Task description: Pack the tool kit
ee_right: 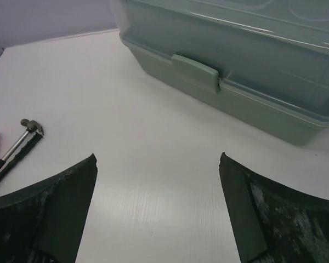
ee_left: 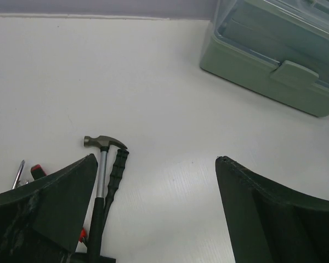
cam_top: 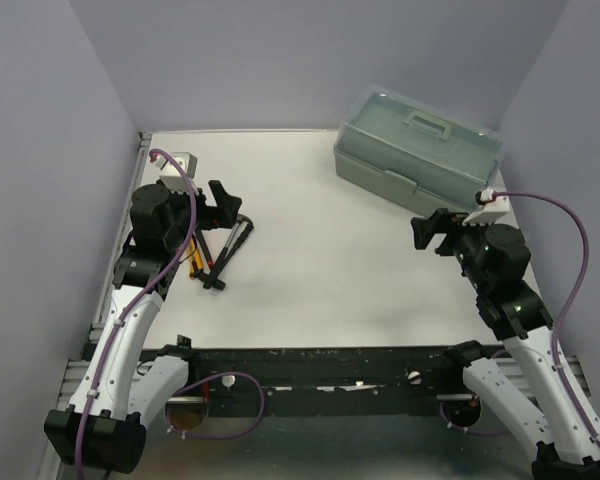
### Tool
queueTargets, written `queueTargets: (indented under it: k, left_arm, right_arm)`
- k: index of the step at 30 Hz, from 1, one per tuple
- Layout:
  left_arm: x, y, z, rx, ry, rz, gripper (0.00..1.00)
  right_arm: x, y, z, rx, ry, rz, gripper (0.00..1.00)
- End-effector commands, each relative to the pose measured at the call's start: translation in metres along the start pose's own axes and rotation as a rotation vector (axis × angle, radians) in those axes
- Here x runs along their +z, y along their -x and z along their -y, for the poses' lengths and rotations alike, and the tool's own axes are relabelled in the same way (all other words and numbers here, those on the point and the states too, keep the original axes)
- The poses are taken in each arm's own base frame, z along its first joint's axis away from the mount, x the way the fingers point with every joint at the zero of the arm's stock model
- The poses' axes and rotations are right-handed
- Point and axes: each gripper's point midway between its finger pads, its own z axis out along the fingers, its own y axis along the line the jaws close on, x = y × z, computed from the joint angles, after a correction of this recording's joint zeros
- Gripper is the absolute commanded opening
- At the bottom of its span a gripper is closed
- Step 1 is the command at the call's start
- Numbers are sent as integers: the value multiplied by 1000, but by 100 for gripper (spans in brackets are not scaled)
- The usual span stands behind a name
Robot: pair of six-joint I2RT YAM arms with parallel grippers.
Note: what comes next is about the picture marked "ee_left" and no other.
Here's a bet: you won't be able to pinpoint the green plastic tool box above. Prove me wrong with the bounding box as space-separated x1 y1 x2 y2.
200 1 329 117

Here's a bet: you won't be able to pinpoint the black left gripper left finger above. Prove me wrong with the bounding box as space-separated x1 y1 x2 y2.
0 154 98 262

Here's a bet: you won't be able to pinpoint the silver screwdriver shaft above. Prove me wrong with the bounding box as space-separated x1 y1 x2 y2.
12 160 25 190

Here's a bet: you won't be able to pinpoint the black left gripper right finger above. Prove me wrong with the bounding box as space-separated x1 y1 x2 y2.
215 156 329 262

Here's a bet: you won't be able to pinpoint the black handled pliers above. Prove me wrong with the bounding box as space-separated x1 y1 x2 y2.
104 149 129 224

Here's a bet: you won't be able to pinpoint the small steel claw hammer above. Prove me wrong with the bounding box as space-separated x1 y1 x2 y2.
83 135 127 262

